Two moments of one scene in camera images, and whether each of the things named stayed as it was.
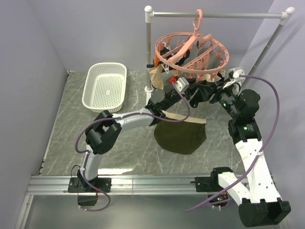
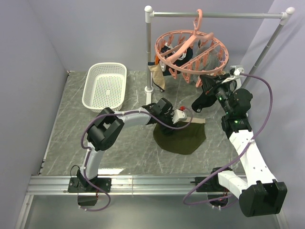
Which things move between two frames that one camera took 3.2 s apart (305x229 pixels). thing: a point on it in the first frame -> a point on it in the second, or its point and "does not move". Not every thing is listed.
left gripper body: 173,98 -> 167,118
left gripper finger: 199,87 -> 165,130
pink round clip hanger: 192,54 does not move
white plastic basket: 105,87 does not move
